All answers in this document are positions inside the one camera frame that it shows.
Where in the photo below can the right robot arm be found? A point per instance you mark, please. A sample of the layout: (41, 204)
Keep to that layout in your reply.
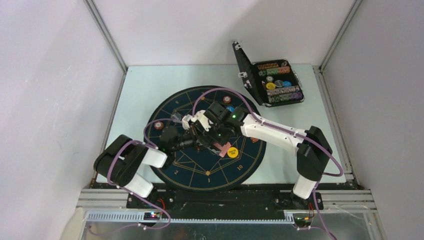
(309, 146)

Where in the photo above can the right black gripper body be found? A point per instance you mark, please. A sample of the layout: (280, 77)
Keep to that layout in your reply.
(215, 132)

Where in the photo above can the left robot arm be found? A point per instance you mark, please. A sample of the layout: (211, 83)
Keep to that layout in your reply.
(120, 162)

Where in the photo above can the yellow big blind button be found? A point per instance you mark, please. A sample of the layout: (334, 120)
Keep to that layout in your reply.
(232, 152)

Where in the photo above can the black poker chip case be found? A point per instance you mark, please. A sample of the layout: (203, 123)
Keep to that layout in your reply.
(255, 75)

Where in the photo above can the clear dealer button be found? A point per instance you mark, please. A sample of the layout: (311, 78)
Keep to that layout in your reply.
(176, 117)

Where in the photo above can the blue button in case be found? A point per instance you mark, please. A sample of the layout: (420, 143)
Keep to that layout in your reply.
(287, 84)

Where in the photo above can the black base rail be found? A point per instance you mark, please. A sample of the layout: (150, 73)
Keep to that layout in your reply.
(245, 202)

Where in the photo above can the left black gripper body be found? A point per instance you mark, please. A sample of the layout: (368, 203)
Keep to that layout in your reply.
(184, 141)

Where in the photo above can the blue small blind button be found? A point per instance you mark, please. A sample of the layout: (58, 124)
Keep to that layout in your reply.
(230, 108)

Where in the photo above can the red poker chip stack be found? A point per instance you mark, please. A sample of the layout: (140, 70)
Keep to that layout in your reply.
(227, 99)

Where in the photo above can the pink playing card deck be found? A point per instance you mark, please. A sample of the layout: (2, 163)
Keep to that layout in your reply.
(221, 150)

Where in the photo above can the yellow button in case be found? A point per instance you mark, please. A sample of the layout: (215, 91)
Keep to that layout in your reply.
(270, 86)

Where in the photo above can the round dark poker mat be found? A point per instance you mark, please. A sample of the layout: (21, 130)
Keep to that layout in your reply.
(200, 170)

